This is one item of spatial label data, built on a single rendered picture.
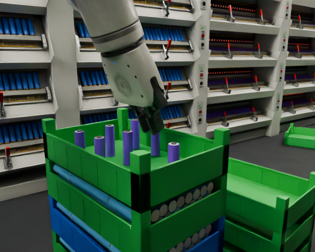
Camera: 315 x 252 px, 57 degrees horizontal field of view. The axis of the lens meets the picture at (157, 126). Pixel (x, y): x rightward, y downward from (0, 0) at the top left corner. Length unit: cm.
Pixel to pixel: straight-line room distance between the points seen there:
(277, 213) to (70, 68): 87
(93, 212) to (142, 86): 22
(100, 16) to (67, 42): 72
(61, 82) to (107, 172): 78
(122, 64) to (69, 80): 71
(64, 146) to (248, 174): 57
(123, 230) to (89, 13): 32
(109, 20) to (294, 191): 64
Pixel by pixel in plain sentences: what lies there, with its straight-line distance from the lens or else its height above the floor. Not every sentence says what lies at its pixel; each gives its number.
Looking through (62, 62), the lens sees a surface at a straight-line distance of 117.
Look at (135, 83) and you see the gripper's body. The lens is 48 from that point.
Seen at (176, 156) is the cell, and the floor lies 37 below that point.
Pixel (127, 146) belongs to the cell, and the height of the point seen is 36.
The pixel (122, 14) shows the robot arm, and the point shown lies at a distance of 46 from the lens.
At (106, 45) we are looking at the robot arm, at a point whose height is 53.
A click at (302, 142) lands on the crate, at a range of 192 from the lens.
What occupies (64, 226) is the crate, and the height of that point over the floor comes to 20.
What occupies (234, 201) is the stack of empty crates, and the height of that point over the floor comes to 19.
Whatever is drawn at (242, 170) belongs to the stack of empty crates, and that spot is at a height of 19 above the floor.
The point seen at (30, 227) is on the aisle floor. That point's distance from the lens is 104.
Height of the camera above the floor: 52
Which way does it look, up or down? 13 degrees down
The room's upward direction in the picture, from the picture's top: straight up
